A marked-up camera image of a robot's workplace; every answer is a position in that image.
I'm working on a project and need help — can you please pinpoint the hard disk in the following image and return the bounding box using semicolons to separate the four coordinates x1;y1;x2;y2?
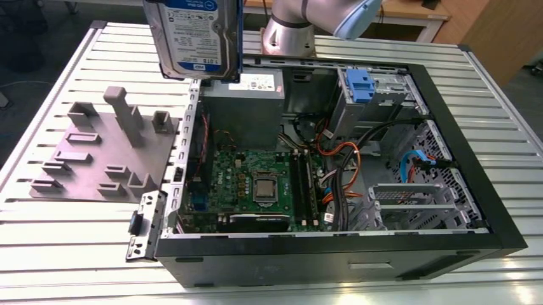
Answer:
141;0;245;80

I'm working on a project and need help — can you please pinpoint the metal disk bay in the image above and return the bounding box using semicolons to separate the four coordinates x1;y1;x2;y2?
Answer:
367;182;476;231

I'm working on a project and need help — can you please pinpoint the green motherboard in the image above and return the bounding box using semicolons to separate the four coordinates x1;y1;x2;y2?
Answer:
180;149;336;233

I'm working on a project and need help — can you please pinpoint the silver CPU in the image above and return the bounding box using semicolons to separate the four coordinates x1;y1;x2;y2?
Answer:
253;179;276;197

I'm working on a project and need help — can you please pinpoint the grey power supply unit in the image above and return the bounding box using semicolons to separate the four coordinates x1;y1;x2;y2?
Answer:
199;68;286;152

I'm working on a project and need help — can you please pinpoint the black RAM stick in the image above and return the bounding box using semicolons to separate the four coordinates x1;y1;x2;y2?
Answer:
302;149;319;223

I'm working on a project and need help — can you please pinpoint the CPU socket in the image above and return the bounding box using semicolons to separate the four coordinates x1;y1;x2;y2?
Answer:
249;170;282;209

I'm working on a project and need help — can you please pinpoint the silver metal drive cage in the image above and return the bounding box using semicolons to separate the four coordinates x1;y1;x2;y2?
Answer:
328;66;428;140

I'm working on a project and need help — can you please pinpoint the black graphics card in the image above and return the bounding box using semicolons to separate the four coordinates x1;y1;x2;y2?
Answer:
216;212;292;234

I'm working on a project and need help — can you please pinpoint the black open PC case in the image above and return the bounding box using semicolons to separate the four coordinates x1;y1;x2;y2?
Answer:
155;50;528;288

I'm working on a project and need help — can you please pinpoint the blue black latch knob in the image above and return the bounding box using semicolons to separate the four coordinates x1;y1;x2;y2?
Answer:
128;210;145;236

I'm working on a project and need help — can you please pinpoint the grey parts rack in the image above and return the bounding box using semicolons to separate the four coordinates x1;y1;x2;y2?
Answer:
27;85;181;204

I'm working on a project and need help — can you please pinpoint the wooden cabinet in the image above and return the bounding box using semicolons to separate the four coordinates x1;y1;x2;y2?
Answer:
432;0;543;85

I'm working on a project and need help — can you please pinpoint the orange wire bundle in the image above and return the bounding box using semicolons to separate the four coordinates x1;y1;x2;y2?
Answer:
318;141;364;207

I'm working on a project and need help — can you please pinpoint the blue plastic drive bracket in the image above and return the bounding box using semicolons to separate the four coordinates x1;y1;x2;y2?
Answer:
346;68;376;104

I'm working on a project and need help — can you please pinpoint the blue data wire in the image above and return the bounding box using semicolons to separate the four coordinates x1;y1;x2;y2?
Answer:
398;151;438;184

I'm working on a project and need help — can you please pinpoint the metal slot retainer bracket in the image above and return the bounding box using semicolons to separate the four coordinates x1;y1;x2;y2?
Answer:
125;189;167;262

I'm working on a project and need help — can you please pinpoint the black power wire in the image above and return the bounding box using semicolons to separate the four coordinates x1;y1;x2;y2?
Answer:
414;157;458;171

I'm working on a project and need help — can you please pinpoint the wooden desk white frame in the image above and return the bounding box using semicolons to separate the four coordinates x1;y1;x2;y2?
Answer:
169;0;451;44

